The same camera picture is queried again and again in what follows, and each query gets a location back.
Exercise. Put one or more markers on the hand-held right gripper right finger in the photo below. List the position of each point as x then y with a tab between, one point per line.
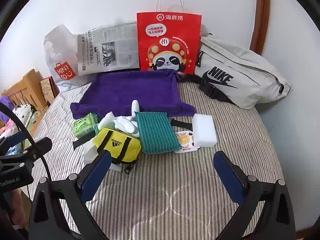
228	177

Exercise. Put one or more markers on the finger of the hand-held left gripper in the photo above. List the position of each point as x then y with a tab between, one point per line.
17	140
42	145

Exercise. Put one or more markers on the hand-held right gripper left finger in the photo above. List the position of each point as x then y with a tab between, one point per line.
96	177

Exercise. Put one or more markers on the white paper towel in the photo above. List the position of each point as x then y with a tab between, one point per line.
90	152

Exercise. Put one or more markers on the small yellow bag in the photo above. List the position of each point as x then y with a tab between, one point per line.
117	145

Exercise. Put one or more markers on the green tissue pack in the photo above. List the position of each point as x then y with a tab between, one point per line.
83	127

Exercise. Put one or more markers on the white sponge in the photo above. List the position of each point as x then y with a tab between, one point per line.
203	132

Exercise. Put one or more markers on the fruit print wipe packet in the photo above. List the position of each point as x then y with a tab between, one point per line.
186	141

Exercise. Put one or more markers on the white glove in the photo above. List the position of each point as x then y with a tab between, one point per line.
125	126

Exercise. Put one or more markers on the teal striped cloth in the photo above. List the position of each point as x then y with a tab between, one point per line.
156	132

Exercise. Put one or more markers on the purple towel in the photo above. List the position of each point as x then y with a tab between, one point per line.
130	90

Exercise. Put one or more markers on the person's left forearm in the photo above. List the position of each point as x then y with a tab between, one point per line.
13	202

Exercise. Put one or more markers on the white dotted plush toy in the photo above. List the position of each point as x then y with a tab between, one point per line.
22	113

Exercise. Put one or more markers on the purple plush toy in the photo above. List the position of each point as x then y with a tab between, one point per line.
5	102

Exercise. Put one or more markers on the patterned cardboard box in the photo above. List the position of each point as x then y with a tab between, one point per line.
47	90

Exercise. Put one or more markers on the light wooden furniture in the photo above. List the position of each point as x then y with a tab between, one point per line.
27	85

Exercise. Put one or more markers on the striped bed quilt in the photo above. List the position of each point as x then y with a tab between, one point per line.
162	180

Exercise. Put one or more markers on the white plastic shopping bag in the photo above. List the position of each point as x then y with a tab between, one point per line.
60	55

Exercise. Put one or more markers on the white waist bag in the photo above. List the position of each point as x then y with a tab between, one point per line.
245	70

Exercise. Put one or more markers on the folded newspaper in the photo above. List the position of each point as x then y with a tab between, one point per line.
110	47

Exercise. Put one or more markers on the red panda paper bag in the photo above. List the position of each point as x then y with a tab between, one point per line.
170	30

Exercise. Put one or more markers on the brown wooden door frame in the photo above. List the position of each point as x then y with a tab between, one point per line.
261	17

